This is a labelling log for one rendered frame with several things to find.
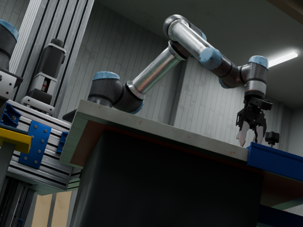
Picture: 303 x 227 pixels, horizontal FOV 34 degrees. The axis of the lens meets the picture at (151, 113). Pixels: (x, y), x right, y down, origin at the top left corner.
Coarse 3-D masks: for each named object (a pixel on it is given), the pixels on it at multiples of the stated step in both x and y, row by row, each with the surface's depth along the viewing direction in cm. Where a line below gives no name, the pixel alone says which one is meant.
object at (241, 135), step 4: (244, 124) 174; (248, 124) 175; (244, 128) 174; (248, 128) 174; (240, 132) 173; (244, 132) 173; (236, 136) 178; (240, 136) 173; (244, 136) 172; (240, 140) 172; (244, 140) 172; (240, 144) 172
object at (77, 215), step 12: (108, 132) 137; (96, 144) 147; (96, 156) 137; (84, 168) 167; (96, 168) 134; (84, 180) 153; (96, 180) 132; (84, 192) 144; (84, 204) 131; (72, 216) 164; (84, 216) 129
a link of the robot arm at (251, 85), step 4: (248, 84) 182; (252, 84) 180; (256, 84) 180; (260, 84) 180; (264, 84) 181; (248, 88) 180; (252, 88) 179; (256, 88) 179; (260, 88) 179; (264, 88) 181; (244, 92) 183; (260, 92) 180; (264, 92) 180; (264, 96) 182
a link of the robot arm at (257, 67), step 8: (256, 56) 185; (248, 64) 186; (256, 64) 183; (264, 64) 183; (248, 72) 184; (256, 72) 182; (264, 72) 182; (248, 80) 182; (256, 80) 181; (264, 80) 181
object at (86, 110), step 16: (80, 112) 130; (96, 112) 131; (112, 112) 132; (80, 128) 142; (128, 128) 133; (144, 128) 133; (160, 128) 134; (176, 128) 135; (64, 144) 166; (176, 144) 137; (192, 144) 135; (208, 144) 136; (224, 144) 137; (64, 160) 178; (240, 160) 138
